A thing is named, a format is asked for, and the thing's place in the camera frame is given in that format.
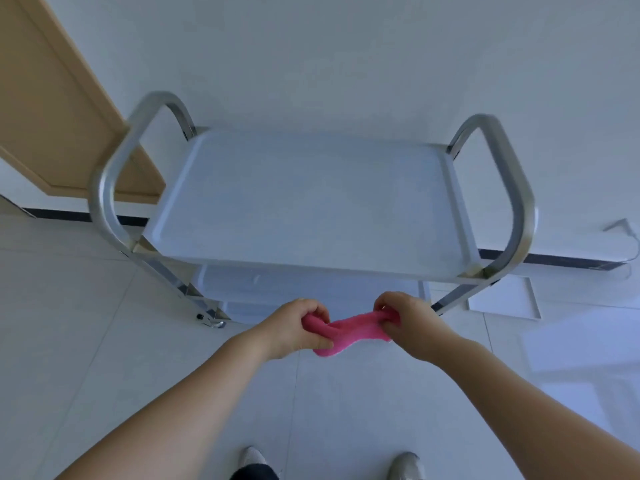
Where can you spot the wooden door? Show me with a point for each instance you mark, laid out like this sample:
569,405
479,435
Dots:
55,104

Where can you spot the person's shoe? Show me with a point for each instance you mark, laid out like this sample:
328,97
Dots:
252,457
406,467

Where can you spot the person's right forearm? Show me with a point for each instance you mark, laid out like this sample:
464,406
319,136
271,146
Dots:
535,419

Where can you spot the person's right fingers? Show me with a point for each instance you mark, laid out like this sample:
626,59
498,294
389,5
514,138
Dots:
392,307

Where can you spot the person's left hand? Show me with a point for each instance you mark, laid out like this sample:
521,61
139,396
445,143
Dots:
285,327

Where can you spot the person's dark trouser leg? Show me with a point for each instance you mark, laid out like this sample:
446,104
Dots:
255,472

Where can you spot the person's right shoe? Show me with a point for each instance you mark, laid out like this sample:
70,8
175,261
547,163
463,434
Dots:
406,467

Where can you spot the stainless steel trolley cart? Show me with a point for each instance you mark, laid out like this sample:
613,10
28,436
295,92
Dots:
310,209

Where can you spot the person's left shoe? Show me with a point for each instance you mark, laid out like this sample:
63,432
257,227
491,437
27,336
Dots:
252,457

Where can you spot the white flat panel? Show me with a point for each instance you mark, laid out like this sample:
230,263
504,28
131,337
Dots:
505,297

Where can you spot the person's left thumb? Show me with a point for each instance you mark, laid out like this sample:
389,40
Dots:
320,334

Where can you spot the person's right hand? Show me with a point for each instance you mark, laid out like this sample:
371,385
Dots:
417,327

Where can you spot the pink cloth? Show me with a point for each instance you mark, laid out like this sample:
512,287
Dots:
350,332

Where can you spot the person's left forearm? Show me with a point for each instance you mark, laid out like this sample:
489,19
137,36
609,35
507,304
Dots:
170,419

